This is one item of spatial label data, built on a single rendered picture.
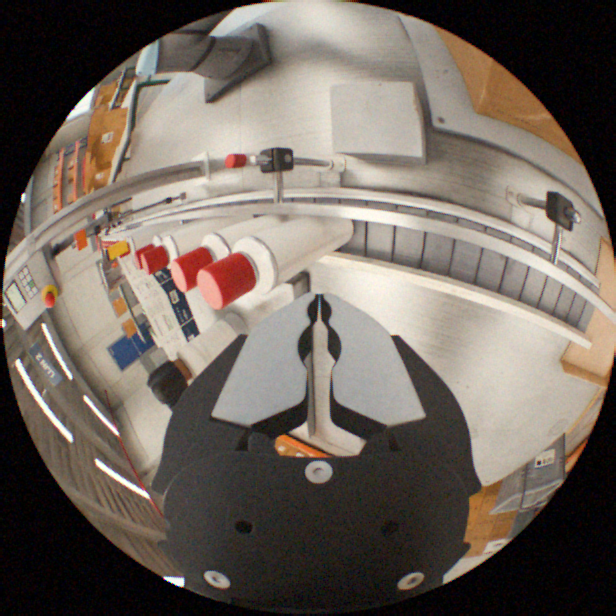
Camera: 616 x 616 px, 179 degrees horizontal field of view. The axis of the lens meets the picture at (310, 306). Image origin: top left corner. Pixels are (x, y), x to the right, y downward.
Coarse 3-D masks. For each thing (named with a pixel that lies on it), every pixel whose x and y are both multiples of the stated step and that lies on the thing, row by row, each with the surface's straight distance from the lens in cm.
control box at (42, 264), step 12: (36, 252) 54; (48, 252) 58; (24, 264) 56; (36, 264) 56; (48, 264) 57; (12, 276) 58; (36, 276) 58; (48, 276) 58; (60, 276) 67; (48, 288) 60; (60, 288) 62; (36, 300) 62; (12, 312) 64; (24, 312) 64; (36, 312) 65; (24, 324) 67
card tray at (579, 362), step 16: (608, 240) 46; (608, 256) 51; (608, 272) 52; (608, 288) 53; (608, 304) 55; (592, 320) 52; (608, 320) 58; (592, 336) 55; (608, 336) 62; (576, 352) 53; (592, 352) 59; (608, 352) 66; (576, 368) 56; (592, 368) 64; (608, 368) 73
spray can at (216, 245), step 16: (240, 224) 24; (256, 224) 24; (272, 224) 25; (208, 240) 22; (224, 240) 21; (192, 256) 20; (208, 256) 20; (224, 256) 20; (176, 272) 21; (192, 272) 19; (192, 288) 20
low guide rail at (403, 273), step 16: (336, 256) 28; (352, 256) 29; (368, 272) 27; (384, 272) 26; (400, 272) 26; (416, 272) 26; (432, 288) 26; (448, 288) 26; (464, 288) 26; (480, 288) 28; (496, 304) 28; (512, 304) 28; (528, 320) 30; (544, 320) 32; (560, 320) 36; (576, 336) 37
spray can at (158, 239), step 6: (216, 216) 42; (192, 222) 40; (198, 222) 40; (174, 228) 39; (180, 228) 38; (162, 234) 38; (168, 234) 37; (156, 240) 37; (162, 240) 36; (144, 246) 38; (150, 246) 37; (156, 246) 37; (138, 252) 36; (138, 258) 36; (138, 264) 37
